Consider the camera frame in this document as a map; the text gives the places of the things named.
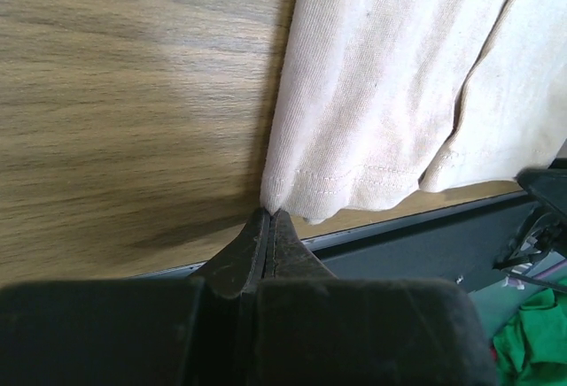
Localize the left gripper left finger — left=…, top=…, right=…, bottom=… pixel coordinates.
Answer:
left=190, top=208, right=270, bottom=299

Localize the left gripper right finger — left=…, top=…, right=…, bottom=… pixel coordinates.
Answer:
left=260, top=209, right=336, bottom=280

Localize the beige t shirt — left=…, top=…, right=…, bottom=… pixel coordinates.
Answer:
left=260, top=0, right=566, bottom=223

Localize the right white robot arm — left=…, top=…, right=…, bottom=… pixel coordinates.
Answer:
left=493, top=158, right=566, bottom=294

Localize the green cloth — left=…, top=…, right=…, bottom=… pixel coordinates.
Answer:
left=493, top=289, right=566, bottom=386

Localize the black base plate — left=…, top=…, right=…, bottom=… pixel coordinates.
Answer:
left=136, top=192, right=536, bottom=297

